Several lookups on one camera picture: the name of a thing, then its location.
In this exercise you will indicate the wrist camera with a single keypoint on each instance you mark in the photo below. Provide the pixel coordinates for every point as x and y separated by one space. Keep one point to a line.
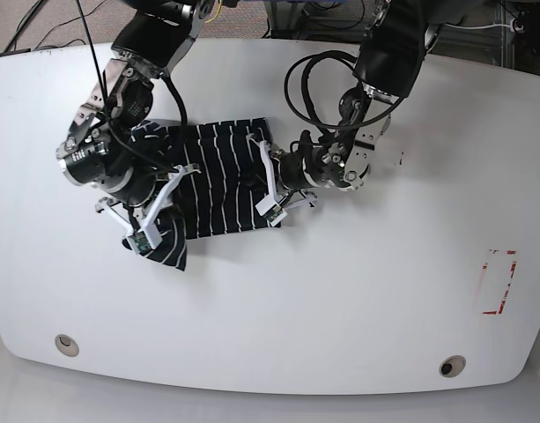
270 209
144 241

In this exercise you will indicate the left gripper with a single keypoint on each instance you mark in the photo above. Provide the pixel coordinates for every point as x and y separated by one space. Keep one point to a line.
286 180

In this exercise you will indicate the right table cable grommet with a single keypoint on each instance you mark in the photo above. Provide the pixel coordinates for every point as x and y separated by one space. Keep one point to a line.
452 366

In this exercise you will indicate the navy white striped t-shirt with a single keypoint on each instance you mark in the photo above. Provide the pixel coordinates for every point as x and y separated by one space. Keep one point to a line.
221 197

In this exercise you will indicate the table cable grommet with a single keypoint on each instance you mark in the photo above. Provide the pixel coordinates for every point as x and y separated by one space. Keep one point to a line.
452 366
66 345

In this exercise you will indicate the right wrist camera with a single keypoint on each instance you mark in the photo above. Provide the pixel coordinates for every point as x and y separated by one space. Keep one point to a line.
144 241

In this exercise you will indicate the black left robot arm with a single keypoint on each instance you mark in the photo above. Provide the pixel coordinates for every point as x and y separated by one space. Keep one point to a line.
386 68

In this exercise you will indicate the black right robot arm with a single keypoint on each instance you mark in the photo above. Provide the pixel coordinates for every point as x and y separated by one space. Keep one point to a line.
100 148

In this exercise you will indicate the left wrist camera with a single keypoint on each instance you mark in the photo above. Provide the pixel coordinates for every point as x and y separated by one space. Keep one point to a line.
270 209

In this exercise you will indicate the left table cable grommet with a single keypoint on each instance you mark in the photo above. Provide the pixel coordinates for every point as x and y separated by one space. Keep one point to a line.
66 345

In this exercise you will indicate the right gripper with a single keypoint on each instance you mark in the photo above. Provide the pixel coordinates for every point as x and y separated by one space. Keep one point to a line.
138 189

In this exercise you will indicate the red tape rectangle marking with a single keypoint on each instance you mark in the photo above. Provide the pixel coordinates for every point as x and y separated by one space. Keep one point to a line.
497 277

